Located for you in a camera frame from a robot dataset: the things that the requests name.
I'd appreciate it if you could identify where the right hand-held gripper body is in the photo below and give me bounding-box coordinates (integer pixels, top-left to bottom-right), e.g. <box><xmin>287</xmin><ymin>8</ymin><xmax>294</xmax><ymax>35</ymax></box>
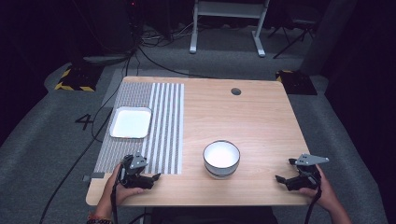
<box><xmin>286</xmin><ymin>153</ymin><xmax>330</xmax><ymax>191</ymax></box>

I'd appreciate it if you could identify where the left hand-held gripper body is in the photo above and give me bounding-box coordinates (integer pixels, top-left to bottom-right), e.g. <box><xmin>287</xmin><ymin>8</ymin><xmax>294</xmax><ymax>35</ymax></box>
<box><xmin>119</xmin><ymin>151</ymin><xmax>155</xmax><ymax>190</ymax></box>

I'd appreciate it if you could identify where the white square plate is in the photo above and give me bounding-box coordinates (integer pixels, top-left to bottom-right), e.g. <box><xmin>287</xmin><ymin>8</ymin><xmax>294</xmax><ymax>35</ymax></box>
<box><xmin>109</xmin><ymin>105</ymin><xmax>153</xmax><ymax>140</ymax></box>

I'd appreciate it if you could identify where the person's left hand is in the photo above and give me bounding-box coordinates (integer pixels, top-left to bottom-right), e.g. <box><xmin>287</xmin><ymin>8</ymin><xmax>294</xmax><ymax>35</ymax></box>
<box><xmin>100</xmin><ymin>162</ymin><xmax>146</xmax><ymax>210</ymax></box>

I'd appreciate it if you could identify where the person's right hand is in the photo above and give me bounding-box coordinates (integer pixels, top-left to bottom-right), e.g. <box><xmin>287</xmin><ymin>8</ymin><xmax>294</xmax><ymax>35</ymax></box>
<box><xmin>298</xmin><ymin>163</ymin><xmax>341</xmax><ymax>213</ymax></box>

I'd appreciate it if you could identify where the grey tape strip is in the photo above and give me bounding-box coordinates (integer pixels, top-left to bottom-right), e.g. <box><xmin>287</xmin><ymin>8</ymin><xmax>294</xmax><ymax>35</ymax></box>
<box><xmin>82</xmin><ymin>171</ymin><xmax>106</xmax><ymax>183</ymax></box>

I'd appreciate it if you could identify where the grey striped placemat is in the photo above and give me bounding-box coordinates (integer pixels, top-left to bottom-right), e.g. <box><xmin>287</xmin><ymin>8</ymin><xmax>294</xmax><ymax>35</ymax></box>
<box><xmin>92</xmin><ymin>81</ymin><xmax>185</xmax><ymax>175</ymax></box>

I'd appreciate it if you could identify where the person's dark clothing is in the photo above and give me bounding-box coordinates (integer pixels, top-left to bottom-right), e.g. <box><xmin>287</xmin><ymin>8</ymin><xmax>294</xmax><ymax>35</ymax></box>
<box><xmin>150</xmin><ymin>205</ymin><xmax>279</xmax><ymax>224</ymax></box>

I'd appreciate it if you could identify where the black yellow striped base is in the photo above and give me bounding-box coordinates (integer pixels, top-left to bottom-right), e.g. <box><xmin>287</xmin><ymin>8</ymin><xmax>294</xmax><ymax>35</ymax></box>
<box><xmin>54</xmin><ymin>63</ymin><xmax>105</xmax><ymax>93</ymax></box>
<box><xmin>275</xmin><ymin>69</ymin><xmax>318</xmax><ymax>96</ymax></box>

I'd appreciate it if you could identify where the grey curtain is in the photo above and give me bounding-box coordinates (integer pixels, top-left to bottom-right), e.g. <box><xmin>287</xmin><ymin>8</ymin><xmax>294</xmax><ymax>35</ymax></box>
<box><xmin>300</xmin><ymin>0</ymin><xmax>359</xmax><ymax>77</ymax></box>

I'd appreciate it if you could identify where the black folding stand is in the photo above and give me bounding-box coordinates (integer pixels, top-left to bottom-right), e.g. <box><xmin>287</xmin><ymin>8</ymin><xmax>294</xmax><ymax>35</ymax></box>
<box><xmin>267</xmin><ymin>12</ymin><xmax>316</xmax><ymax>60</ymax></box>

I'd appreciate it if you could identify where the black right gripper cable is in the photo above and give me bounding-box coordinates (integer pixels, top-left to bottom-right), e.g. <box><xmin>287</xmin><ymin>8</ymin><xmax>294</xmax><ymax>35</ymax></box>
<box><xmin>304</xmin><ymin>186</ymin><xmax>323</xmax><ymax>224</ymax></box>

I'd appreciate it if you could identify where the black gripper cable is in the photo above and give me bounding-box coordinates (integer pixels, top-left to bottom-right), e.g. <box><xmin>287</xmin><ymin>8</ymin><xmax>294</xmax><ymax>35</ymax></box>
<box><xmin>304</xmin><ymin>186</ymin><xmax>323</xmax><ymax>224</ymax></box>
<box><xmin>110</xmin><ymin>181</ymin><xmax>121</xmax><ymax>224</ymax></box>

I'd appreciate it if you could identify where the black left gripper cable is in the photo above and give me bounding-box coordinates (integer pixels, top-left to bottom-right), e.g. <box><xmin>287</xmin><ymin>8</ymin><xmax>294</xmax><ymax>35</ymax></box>
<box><xmin>110</xmin><ymin>181</ymin><xmax>121</xmax><ymax>224</ymax></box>

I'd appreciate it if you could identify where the colourful bead bracelet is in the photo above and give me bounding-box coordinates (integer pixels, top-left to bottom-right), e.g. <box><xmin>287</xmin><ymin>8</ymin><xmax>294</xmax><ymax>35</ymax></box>
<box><xmin>86</xmin><ymin>212</ymin><xmax>114</xmax><ymax>224</ymax></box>

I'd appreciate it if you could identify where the long black floor cable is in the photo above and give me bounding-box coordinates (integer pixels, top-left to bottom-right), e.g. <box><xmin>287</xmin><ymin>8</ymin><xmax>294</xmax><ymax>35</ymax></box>
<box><xmin>37</xmin><ymin>52</ymin><xmax>134</xmax><ymax>224</ymax></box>

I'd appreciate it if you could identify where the tangle of floor cables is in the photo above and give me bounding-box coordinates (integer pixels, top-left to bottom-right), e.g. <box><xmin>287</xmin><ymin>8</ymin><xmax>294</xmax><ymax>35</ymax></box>
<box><xmin>132</xmin><ymin>21</ymin><xmax>195</xmax><ymax>49</ymax></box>

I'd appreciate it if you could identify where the white desk frame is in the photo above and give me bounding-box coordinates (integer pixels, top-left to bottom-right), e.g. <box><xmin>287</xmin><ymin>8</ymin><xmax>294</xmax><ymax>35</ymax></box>
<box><xmin>189</xmin><ymin>0</ymin><xmax>271</xmax><ymax>58</ymax></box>

